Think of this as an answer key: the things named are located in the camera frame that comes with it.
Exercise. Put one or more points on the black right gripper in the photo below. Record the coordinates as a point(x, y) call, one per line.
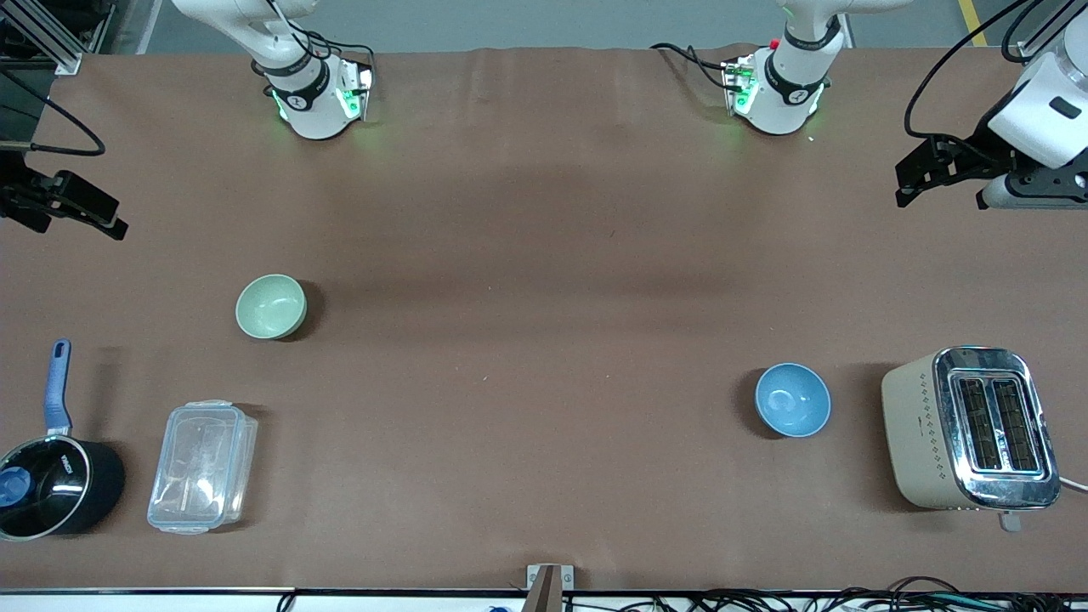
point(15, 188)

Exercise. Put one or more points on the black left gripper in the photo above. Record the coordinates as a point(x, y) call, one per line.
point(975, 151)

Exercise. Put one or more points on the light green bowl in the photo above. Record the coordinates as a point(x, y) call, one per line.
point(271, 306)

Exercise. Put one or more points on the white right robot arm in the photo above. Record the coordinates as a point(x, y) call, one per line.
point(314, 110)

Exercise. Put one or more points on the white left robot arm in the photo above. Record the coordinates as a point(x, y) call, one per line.
point(786, 102)

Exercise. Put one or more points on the blue bowl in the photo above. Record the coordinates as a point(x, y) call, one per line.
point(793, 399)

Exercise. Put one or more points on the beige chrome toaster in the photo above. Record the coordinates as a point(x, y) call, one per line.
point(926, 429)

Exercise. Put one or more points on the clear plastic food container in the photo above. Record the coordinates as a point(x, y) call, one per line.
point(202, 467)

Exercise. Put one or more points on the glass lid blue knob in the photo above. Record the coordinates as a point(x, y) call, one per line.
point(49, 495)

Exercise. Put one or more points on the aluminium frame profile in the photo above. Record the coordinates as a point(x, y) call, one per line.
point(47, 34)

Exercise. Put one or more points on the left arm base connector bracket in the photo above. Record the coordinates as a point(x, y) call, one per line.
point(738, 85)

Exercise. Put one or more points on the right arm base connector bracket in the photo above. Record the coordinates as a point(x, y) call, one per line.
point(357, 92)

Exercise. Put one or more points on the metal table edge bracket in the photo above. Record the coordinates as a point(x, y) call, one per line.
point(548, 588)

